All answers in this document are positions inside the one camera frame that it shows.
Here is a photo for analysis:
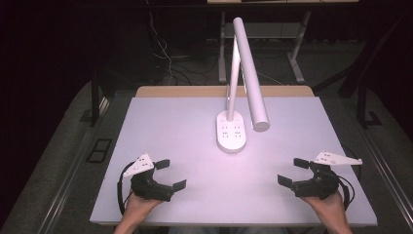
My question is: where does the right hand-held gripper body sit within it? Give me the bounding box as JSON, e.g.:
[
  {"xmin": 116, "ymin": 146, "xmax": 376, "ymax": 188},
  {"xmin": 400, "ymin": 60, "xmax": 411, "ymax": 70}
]
[{"xmin": 290, "ymin": 150, "xmax": 363, "ymax": 201}]

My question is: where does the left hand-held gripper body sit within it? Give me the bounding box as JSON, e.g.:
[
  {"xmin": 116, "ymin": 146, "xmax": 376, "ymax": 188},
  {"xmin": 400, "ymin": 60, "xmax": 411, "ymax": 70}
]
[{"xmin": 122, "ymin": 152, "xmax": 176, "ymax": 203}]

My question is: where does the person's left hand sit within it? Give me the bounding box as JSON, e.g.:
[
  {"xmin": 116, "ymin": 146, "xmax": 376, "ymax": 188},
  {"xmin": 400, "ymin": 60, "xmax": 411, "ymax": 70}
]
[{"xmin": 121, "ymin": 190, "xmax": 164, "ymax": 226}]

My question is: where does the person's right hand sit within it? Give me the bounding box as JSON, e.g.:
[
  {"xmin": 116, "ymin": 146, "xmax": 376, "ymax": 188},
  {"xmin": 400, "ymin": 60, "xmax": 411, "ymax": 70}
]
[{"xmin": 300, "ymin": 190, "xmax": 350, "ymax": 226}]

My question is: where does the white desk lamp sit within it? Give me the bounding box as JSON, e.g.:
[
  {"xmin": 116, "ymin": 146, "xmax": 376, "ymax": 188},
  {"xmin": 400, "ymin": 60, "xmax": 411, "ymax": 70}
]
[{"xmin": 215, "ymin": 17, "xmax": 271, "ymax": 154}]

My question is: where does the black metal stand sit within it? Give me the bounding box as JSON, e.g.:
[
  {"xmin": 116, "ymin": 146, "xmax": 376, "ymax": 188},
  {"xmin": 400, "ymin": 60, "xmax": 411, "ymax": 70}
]
[
  {"xmin": 356, "ymin": 81, "xmax": 384, "ymax": 130},
  {"xmin": 79, "ymin": 70, "xmax": 111, "ymax": 128}
]

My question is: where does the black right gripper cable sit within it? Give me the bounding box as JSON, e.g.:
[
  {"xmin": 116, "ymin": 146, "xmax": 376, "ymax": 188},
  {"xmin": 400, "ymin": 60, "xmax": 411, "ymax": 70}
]
[{"xmin": 336, "ymin": 144, "xmax": 362, "ymax": 212}]

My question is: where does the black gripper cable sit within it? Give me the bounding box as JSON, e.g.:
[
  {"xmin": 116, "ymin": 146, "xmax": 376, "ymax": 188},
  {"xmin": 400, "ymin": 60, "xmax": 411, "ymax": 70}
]
[
  {"xmin": 116, "ymin": 161, "xmax": 135, "ymax": 216},
  {"xmin": 336, "ymin": 144, "xmax": 362, "ymax": 212}
]

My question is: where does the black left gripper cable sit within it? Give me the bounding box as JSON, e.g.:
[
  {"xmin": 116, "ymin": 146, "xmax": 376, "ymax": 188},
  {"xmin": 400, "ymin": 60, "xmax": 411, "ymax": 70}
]
[{"xmin": 116, "ymin": 161, "xmax": 135, "ymax": 216}]

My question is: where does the black rectangular floor frame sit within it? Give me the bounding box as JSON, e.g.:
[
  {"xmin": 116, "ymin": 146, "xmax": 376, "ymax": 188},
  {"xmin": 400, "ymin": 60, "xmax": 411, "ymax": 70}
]
[{"xmin": 85, "ymin": 137, "xmax": 113, "ymax": 164}]

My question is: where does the aluminium floor rail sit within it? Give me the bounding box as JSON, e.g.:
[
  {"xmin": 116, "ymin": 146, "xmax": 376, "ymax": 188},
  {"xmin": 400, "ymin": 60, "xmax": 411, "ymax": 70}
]
[
  {"xmin": 359, "ymin": 126, "xmax": 413, "ymax": 223},
  {"xmin": 38, "ymin": 97, "xmax": 111, "ymax": 234}
]

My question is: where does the tangle of floor cables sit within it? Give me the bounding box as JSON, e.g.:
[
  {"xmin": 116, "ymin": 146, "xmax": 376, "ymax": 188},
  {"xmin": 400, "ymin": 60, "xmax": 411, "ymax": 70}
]
[{"xmin": 145, "ymin": 0, "xmax": 222, "ymax": 86}]

